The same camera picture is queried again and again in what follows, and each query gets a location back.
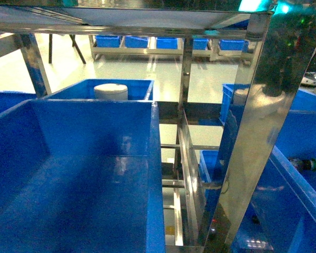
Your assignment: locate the stainless steel shelf rack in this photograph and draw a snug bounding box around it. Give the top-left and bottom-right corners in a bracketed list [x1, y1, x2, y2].
[0, 5, 274, 253]

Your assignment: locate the blue crate behind front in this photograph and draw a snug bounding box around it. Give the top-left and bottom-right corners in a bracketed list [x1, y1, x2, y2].
[43, 79, 154, 100]

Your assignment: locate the white round container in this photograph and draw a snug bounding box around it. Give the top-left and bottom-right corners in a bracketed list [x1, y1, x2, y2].
[94, 83, 128, 101]

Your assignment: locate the small blue bin stack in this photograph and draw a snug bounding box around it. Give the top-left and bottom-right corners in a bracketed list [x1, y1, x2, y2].
[94, 35, 247, 51]

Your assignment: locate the large blue crate front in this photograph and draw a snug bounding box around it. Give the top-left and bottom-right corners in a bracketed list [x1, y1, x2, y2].
[0, 100, 165, 252]

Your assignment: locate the blue crate under table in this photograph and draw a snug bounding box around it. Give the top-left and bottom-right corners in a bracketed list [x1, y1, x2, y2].
[213, 84, 316, 252]

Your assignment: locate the green push button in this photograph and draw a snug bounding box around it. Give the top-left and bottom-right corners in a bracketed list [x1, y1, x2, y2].
[289, 158, 316, 172]

